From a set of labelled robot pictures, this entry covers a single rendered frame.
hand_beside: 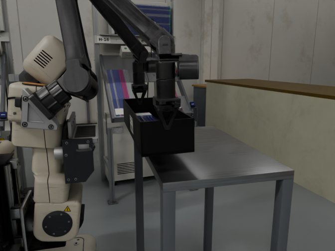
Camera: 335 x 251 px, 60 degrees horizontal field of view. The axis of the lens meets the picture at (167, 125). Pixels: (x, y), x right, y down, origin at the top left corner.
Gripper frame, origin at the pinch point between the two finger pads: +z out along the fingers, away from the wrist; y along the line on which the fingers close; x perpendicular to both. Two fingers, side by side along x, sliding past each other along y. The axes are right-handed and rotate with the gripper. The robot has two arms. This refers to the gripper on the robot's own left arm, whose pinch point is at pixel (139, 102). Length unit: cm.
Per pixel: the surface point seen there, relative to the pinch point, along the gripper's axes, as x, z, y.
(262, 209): -101, 98, 46
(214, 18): -197, -92, 383
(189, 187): -5, 17, -63
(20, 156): 90, 61, 126
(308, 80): -457, 36, 442
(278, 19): -361, -97, 430
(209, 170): -14, 15, -57
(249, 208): -92, 98, 50
